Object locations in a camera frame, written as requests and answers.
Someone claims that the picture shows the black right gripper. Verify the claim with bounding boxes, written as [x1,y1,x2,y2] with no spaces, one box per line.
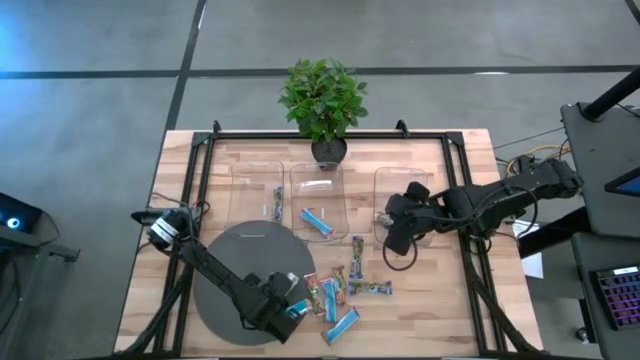
[384,197,437,256]

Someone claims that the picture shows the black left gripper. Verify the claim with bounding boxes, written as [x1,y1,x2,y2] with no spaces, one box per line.
[243,272,305,344]

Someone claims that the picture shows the orange green granola bar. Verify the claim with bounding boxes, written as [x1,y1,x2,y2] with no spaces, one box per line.
[332,264,349,306]

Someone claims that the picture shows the purple granola bar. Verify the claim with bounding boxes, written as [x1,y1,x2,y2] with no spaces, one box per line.
[349,235,365,280]
[347,280,394,296]
[272,185,285,223]

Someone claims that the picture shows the clear plastic bin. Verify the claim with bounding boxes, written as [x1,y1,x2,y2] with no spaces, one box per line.
[372,166,434,247]
[227,159,285,232]
[289,162,351,244]

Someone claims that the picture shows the grey round mat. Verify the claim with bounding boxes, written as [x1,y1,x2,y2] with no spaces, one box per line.
[192,219,317,347]

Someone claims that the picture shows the round plant pot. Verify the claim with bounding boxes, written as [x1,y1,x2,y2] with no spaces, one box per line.
[310,137,349,169]

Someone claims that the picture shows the white paper sheet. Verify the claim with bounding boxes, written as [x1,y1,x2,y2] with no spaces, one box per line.
[512,222,545,280]

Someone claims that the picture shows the green leafy plant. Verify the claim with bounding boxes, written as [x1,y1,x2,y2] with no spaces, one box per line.
[277,58,370,144]

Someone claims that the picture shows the grey side desk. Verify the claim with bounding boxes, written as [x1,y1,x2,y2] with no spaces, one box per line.
[559,102,640,239]

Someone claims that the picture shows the grey keyboard desk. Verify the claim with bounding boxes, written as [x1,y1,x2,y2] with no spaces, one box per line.
[571,232,640,360]

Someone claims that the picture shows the black tablet blue screen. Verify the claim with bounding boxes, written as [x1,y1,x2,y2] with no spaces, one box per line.
[603,167,640,199]

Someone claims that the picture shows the black keyboard coloured keys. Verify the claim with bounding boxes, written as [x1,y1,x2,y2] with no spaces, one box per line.
[591,265,640,332]

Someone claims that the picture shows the black pole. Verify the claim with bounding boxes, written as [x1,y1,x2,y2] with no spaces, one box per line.
[582,67,640,122]

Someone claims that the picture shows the grey equipment stand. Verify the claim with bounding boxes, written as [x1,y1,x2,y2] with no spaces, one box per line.
[0,214,81,264]

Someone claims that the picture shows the black device blue light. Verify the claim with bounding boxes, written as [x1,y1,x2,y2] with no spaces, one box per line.
[0,192,45,236]

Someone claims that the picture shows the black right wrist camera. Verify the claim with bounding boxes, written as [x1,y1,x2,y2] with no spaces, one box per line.
[405,180,432,202]

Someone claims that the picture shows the black looped cable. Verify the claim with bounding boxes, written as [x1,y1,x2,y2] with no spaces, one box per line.
[382,238,419,272]

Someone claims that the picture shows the yellow cable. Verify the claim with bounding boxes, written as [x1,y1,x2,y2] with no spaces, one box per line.
[506,143,571,177]

